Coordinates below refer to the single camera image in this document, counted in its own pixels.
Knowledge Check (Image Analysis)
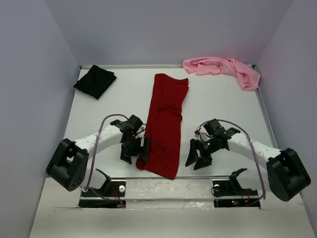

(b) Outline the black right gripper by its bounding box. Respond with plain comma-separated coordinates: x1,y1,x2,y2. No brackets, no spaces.
184,137,219,171

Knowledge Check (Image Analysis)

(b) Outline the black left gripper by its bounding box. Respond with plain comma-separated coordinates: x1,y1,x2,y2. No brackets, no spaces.
120,136,148,165

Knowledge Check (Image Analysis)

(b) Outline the red t shirt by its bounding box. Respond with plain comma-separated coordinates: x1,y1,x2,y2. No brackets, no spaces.
136,73,189,179

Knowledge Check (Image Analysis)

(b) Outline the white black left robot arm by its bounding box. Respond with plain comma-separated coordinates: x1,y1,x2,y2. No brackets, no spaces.
46,115,149,198

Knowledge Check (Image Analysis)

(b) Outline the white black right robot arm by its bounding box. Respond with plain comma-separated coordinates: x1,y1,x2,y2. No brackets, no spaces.
185,119,311,202

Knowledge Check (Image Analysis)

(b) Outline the black folded t shirt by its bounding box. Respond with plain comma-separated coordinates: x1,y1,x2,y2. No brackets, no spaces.
73,65,117,100

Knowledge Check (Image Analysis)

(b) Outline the pink t shirt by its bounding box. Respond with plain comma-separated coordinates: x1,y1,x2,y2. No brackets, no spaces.
182,57,261,91

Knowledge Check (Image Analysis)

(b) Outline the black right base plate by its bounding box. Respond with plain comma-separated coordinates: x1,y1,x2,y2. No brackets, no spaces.
211,168,261,208

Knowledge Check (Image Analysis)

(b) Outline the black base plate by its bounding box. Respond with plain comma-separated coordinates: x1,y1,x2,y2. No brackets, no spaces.
78,169,126,209
211,168,261,208

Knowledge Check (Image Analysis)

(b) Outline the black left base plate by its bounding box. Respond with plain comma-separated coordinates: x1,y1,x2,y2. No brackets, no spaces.
78,169,126,209

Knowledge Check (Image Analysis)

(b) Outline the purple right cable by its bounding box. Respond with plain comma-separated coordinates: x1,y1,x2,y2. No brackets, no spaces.
194,119,267,205

